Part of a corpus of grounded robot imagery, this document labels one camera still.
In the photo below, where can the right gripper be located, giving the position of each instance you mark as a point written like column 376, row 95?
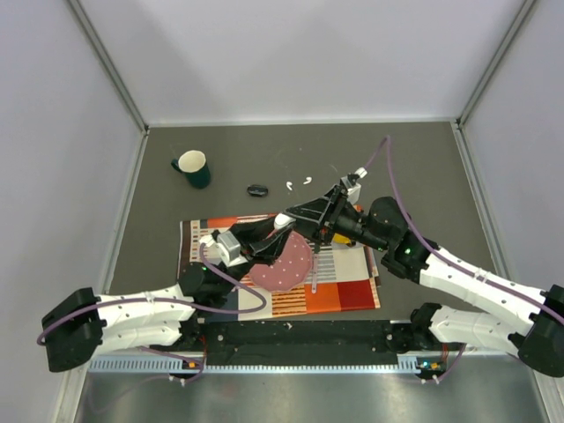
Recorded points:
column 317, row 220

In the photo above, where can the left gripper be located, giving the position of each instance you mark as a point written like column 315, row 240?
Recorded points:
column 253, row 243

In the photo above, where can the white earbud case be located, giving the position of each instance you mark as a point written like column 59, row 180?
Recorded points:
column 282, row 221

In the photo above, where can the black earbud charging case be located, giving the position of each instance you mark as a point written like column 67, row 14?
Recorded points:
column 257, row 190

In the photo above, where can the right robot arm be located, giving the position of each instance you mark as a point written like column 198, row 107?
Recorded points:
column 523, row 321

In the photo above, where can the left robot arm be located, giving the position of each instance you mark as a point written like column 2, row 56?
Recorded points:
column 85, row 324

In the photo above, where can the yellow enamel mug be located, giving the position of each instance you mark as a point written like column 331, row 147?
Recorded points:
column 340, row 239

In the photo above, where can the pink dotted plate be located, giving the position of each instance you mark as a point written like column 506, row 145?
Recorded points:
column 288, row 271

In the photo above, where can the colourful patchwork placemat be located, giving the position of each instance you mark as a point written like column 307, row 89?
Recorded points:
column 347, row 281

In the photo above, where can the dark green mug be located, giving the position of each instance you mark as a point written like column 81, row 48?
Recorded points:
column 193, row 166

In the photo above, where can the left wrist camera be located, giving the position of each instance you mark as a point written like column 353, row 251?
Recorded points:
column 229, row 248

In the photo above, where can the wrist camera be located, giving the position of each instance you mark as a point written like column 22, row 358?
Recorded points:
column 353, row 188
column 229, row 248

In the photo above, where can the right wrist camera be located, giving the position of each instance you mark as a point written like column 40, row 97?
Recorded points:
column 353, row 188

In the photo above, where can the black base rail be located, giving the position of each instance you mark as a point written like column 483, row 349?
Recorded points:
column 298, row 342

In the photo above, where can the grey cable duct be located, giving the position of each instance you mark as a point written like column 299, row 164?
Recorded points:
column 152, row 365

